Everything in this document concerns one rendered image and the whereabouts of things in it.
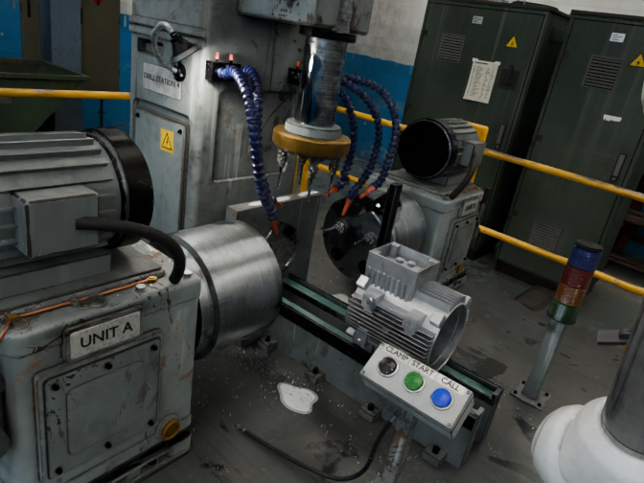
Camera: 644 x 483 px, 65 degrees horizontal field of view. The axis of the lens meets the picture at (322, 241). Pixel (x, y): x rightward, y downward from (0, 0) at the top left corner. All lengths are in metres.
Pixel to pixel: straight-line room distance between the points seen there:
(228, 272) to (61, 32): 5.13
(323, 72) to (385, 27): 6.07
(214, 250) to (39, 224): 0.35
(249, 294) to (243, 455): 0.30
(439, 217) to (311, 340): 0.55
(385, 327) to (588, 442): 0.41
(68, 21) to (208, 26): 4.80
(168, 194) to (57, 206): 0.65
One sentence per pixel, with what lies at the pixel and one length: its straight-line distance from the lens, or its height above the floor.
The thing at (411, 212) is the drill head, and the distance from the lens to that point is 1.45.
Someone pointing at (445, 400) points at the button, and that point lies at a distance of 0.83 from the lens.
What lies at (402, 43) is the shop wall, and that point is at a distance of 7.01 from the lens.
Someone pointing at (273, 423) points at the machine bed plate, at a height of 0.80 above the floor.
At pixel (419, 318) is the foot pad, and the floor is 1.07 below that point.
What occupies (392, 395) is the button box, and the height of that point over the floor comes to 1.04.
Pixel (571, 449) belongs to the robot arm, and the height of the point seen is 1.04.
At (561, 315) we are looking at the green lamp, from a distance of 1.30.
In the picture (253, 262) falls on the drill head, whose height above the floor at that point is 1.13.
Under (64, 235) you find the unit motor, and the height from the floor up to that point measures 1.27.
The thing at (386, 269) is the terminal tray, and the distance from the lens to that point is 1.07.
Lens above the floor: 1.55
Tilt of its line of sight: 22 degrees down
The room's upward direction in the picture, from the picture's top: 10 degrees clockwise
